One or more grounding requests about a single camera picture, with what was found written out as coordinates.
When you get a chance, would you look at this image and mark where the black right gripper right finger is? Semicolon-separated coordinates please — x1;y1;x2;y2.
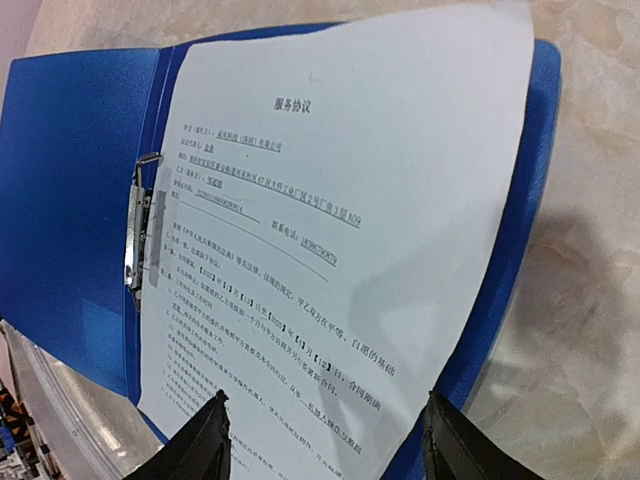
422;391;542;480

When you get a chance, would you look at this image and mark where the silver metal folder clip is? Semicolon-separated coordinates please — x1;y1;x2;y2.
124;152;163;312

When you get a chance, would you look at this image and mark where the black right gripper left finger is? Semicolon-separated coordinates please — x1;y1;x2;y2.
125;390;231;480

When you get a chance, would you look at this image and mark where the printed white paper sheet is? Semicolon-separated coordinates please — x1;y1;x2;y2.
139;1;534;479

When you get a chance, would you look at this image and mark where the blue plastic clip folder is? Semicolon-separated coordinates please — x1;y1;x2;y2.
0;22;562;446

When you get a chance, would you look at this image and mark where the aluminium front rail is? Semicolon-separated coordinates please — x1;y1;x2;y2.
1;321;162;479

